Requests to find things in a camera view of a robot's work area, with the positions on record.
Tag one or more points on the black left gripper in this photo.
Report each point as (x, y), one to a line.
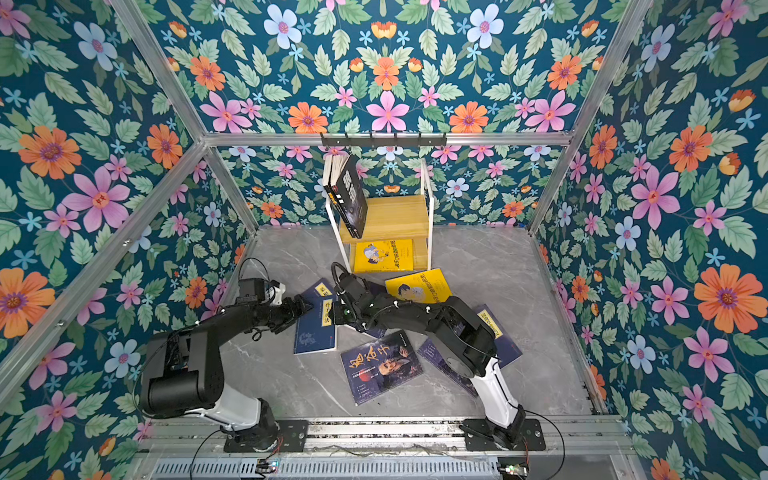
(289, 315)

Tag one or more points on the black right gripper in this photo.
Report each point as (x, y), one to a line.
(337, 313)

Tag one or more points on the purple book orange calligraphy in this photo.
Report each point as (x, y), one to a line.
(377, 367)

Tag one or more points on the black book red spine text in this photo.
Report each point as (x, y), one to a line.
(329, 176)

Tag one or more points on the navy book Sunzi label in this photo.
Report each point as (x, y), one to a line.
(357, 317)

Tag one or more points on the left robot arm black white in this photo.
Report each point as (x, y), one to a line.
(183, 374)

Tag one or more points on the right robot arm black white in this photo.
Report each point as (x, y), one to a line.
(464, 341)

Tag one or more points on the yellow book on lower shelf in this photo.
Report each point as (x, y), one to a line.
(384, 256)

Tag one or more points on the yellow book on table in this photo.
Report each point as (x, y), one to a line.
(428, 287)

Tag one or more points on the white metal wooden book shelf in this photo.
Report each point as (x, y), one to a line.
(409, 217)

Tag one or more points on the black Murphy's law book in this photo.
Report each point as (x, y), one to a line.
(351, 200)

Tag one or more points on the navy book large yellow label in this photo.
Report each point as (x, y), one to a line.
(507, 350)

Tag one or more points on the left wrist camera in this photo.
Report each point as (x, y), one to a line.
(260, 291)

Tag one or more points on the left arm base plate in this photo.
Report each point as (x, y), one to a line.
(282, 436)

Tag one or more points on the grey hook rail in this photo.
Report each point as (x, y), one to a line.
(370, 140)

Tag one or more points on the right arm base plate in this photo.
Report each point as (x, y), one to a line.
(482, 435)

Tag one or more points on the aluminium frame horizontal back bar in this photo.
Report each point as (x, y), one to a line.
(286, 140)

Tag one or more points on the aluminium front rail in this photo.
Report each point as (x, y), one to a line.
(572, 435)

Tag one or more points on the aluminium frame left diagonal bar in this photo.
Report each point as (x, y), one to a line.
(22, 360)

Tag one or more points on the aluminium frame corner post right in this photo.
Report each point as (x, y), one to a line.
(629, 25)

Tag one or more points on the aluminium frame corner post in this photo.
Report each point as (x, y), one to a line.
(152, 53)
(629, 25)

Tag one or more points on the aluminium frame corner post left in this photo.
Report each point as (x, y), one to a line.
(152, 53)

